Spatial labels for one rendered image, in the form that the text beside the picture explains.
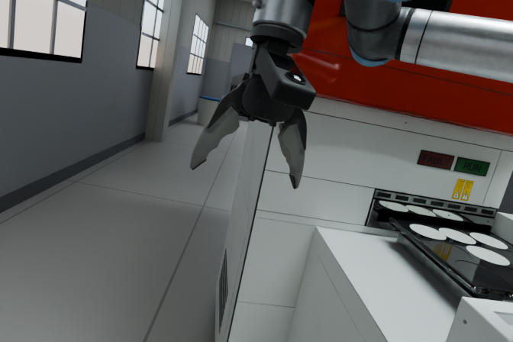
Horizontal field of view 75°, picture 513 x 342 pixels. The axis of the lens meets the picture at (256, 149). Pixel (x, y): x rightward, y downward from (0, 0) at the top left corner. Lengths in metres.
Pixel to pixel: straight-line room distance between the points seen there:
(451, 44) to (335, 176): 0.64
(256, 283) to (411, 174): 0.61
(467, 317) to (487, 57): 0.39
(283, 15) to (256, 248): 0.82
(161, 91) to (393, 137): 4.59
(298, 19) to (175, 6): 5.03
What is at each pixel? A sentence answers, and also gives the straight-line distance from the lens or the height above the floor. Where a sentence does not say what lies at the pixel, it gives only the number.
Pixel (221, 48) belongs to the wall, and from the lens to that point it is 10.23.
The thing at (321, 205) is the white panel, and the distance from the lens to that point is 1.10.
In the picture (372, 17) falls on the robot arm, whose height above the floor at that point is 1.34.
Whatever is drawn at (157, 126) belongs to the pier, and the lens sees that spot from 5.49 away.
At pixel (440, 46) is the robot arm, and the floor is 1.32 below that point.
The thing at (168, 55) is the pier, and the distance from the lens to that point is 5.40.
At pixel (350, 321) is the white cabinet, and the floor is 0.75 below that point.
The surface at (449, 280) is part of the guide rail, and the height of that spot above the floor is 0.84.
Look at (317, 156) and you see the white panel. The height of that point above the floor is 1.05.
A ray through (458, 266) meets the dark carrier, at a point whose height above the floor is 0.90.
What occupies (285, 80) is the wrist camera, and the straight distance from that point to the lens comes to 0.35.
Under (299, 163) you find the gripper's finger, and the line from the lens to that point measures 0.46.
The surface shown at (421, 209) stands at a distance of 1.23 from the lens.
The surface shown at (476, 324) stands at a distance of 0.66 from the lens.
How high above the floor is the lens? 1.23
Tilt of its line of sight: 11 degrees down
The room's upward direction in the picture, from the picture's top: 12 degrees clockwise
